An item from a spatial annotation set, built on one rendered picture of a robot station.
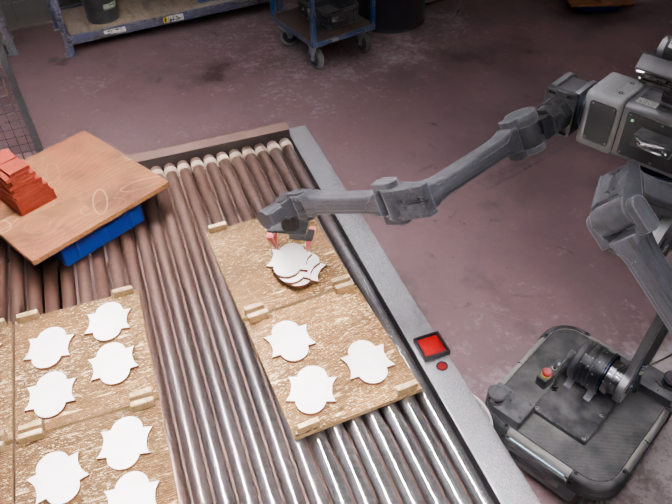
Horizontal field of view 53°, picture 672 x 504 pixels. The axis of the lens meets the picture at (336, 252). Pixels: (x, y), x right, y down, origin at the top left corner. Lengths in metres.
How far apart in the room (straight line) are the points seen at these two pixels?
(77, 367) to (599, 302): 2.38
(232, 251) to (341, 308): 0.43
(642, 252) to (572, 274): 2.22
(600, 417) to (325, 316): 1.18
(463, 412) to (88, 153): 1.56
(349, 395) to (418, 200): 0.54
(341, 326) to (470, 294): 1.50
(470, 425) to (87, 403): 0.97
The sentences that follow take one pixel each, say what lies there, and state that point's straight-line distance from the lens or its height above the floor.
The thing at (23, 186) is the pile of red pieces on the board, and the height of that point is 1.13.
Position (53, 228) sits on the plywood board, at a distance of 2.24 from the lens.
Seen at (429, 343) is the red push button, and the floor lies 0.93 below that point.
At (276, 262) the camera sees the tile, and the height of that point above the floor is 0.98.
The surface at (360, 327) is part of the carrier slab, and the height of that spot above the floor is 0.94.
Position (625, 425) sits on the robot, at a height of 0.24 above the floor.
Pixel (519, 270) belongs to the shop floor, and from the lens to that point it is 3.47.
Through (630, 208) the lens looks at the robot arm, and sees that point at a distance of 1.28.
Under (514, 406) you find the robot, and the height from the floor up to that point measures 0.28.
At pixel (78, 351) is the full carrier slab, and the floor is 0.94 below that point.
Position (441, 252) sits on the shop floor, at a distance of 3.50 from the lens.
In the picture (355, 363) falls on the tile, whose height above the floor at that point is 0.95.
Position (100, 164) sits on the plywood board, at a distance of 2.46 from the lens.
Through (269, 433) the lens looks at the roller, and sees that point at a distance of 1.72.
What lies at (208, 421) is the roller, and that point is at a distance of 1.76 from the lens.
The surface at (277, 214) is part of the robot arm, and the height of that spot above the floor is 1.18.
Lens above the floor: 2.36
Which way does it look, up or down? 43 degrees down
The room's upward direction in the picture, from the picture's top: 2 degrees counter-clockwise
